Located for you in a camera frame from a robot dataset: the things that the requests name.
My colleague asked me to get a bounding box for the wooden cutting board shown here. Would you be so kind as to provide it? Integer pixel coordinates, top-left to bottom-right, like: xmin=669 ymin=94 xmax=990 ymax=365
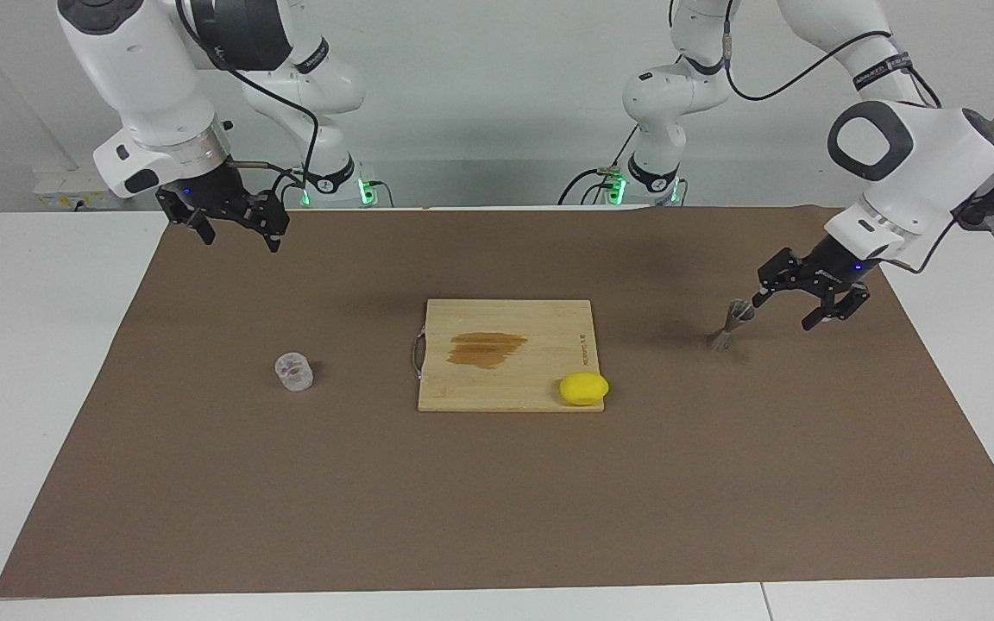
xmin=411 ymin=298 xmax=606 ymax=413

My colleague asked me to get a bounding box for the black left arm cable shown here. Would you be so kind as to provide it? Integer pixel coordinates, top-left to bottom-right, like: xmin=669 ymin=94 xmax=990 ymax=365
xmin=721 ymin=17 xmax=968 ymax=275

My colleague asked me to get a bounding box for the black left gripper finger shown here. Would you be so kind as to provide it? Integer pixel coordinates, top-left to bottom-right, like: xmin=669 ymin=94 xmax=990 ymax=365
xmin=802 ymin=285 xmax=871 ymax=331
xmin=752 ymin=248 xmax=807 ymax=309

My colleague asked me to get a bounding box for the yellow lemon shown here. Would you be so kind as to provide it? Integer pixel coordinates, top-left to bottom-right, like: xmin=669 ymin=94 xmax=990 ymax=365
xmin=559 ymin=372 xmax=611 ymax=406

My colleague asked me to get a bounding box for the black base cable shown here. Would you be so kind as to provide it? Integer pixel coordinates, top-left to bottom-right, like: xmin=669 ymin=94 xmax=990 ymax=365
xmin=557 ymin=121 xmax=640 ymax=205

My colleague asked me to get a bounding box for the white wall socket strip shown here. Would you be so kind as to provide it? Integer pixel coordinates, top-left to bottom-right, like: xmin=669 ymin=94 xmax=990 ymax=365
xmin=34 ymin=168 xmax=110 ymax=212

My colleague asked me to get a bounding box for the metal double jigger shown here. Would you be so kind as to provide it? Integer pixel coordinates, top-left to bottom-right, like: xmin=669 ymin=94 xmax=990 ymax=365
xmin=708 ymin=299 xmax=757 ymax=353

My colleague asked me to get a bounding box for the brown table mat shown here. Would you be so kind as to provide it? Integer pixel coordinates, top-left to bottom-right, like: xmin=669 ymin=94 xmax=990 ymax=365
xmin=0 ymin=205 xmax=994 ymax=599

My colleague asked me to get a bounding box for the clear glass cup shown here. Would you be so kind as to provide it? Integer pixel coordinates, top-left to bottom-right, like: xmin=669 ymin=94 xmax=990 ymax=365
xmin=275 ymin=351 xmax=316 ymax=392

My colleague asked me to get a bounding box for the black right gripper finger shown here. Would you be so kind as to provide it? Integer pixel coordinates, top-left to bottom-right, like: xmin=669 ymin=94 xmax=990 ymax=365
xmin=242 ymin=194 xmax=291 ymax=253
xmin=171 ymin=207 xmax=215 ymax=247

